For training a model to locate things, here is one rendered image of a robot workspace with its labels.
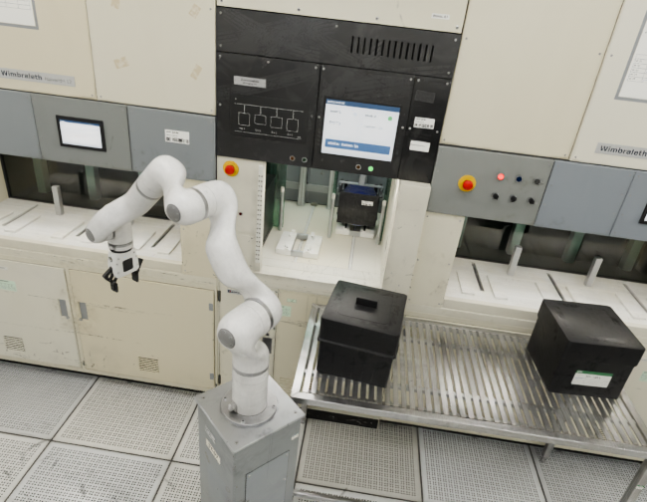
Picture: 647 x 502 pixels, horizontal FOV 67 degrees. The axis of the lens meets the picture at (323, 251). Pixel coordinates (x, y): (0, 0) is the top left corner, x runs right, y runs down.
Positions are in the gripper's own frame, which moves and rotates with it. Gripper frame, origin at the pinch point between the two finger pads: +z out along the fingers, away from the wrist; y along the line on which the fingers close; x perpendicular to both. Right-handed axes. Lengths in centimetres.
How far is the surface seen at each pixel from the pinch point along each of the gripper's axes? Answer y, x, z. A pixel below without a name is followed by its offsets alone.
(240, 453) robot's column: -15, -68, 29
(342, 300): 43, -69, 0
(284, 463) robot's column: 2, -75, 46
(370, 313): 42, -82, 0
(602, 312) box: 104, -156, 0
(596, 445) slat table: 57, -166, 26
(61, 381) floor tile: 9, 78, 100
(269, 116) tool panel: 58, -20, -58
